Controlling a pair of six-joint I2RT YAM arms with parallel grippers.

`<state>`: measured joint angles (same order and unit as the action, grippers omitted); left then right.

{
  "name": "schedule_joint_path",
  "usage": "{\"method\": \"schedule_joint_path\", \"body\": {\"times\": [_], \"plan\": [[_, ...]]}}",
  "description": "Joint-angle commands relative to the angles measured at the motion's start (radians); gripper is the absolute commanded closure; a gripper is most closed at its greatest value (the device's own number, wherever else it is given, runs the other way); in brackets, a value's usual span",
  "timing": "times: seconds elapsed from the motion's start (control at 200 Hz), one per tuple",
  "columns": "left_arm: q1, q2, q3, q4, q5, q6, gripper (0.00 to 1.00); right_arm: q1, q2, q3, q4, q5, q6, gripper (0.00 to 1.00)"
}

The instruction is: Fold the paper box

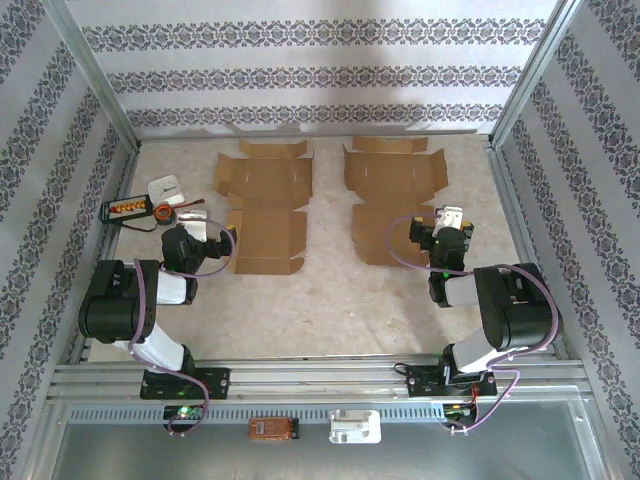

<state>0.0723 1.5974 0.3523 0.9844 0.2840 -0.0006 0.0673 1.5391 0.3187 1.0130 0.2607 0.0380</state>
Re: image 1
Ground grey metal side rail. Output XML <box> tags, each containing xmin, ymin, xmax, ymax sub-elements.
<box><xmin>69</xmin><ymin>142</ymin><xmax>144</xmax><ymax>364</ymax></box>
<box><xmin>485</xmin><ymin>139</ymin><xmax>570</xmax><ymax>360</ymax></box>

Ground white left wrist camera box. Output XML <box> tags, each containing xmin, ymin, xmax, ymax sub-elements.
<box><xmin>175</xmin><ymin>210</ymin><xmax>209</xmax><ymax>242</ymax></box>

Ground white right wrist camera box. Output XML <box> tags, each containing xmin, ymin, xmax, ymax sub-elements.
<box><xmin>432</xmin><ymin>204</ymin><xmax>467</xmax><ymax>237</ymax></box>

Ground brown cardboard box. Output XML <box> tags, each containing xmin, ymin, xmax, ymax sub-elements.
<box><xmin>213</xmin><ymin>138</ymin><xmax>314</xmax><ymax>276</ymax></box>
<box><xmin>342</xmin><ymin>134</ymin><xmax>450</xmax><ymax>266</ymax></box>

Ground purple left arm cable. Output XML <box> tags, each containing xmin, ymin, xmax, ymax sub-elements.
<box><xmin>128</xmin><ymin>214</ymin><xmax>237</xmax><ymax>439</ymax></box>

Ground aluminium mounting rail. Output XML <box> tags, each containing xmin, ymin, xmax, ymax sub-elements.
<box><xmin>47</xmin><ymin>354</ymin><xmax>596</xmax><ymax>404</ymax></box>

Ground small circuit board green light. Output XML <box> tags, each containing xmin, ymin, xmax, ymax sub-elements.
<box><xmin>163</xmin><ymin>404</ymin><xmax>205</xmax><ymax>421</ymax></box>

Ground black box with orange parts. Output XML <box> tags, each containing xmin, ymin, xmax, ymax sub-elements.
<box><xmin>101</xmin><ymin>196</ymin><xmax>153</xmax><ymax>225</ymax></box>

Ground thin black cable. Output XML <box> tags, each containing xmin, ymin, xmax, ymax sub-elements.
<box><xmin>119</xmin><ymin>219</ymin><xmax>164</xmax><ymax>234</ymax></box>

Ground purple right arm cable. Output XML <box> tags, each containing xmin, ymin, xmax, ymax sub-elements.
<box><xmin>388</xmin><ymin>212</ymin><xmax>564</xmax><ymax>435</ymax></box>

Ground orange electronic device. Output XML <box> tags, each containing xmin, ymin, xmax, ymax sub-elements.
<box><xmin>248</xmin><ymin>417</ymin><xmax>300</xmax><ymax>442</ymax></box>

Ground small circuit board red wires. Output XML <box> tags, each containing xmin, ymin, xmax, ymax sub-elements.
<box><xmin>442</xmin><ymin>402</ymin><xmax>479</xmax><ymax>419</ymax></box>

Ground white square clock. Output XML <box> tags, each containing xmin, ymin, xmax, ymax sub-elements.
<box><xmin>147</xmin><ymin>173</ymin><xmax>185</xmax><ymax>206</ymax></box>

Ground grey metal wall base strip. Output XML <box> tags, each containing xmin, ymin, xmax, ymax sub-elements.
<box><xmin>137</xmin><ymin>128</ymin><xmax>494</xmax><ymax>142</ymax></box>

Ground grey metal frame post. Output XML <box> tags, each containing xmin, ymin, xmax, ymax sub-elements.
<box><xmin>42</xmin><ymin>0</ymin><xmax>141</xmax><ymax>151</ymax></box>
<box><xmin>489</xmin><ymin>0</ymin><xmax>587</xmax><ymax>147</ymax></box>

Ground white plastic bracket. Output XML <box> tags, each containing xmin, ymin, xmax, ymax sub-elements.
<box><xmin>327</xmin><ymin>408</ymin><xmax>382</xmax><ymax>445</ymax></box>

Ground grey slotted cable duct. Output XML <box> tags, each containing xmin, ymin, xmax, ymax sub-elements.
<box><xmin>67</xmin><ymin>405</ymin><xmax>449</xmax><ymax>424</ymax></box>

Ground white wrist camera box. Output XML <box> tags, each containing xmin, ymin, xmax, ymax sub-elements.
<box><xmin>432</xmin><ymin>204</ymin><xmax>467</xmax><ymax>237</ymax></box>
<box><xmin>175</xmin><ymin>210</ymin><xmax>209</xmax><ymax>242</ymax></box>

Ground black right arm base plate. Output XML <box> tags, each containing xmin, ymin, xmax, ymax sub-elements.
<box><xmin>405</xmin><ymin>364</ymin><xmax>499</xmax><ymax>400</ymax></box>

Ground grey metal sheet tray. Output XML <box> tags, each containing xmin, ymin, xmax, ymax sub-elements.
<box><xmin>49</xmin><ymin>402</ymin><xmax>609</xmax><ymax>480</ymax></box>

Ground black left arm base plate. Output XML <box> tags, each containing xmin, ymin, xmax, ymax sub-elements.
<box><xmin>139</xmin><ymin>367</ymin><xmax>232</xmax><ymax>401</ymax></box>

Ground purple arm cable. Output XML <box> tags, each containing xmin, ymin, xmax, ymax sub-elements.
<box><xmin>388</xmin><ymin>212</ymin><xmax>564</xmax><ymax>435</ymax></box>
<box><xmin>128</xmin><ymin>214</ymin><xmax>237</xmax><ymax>439</ymax></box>

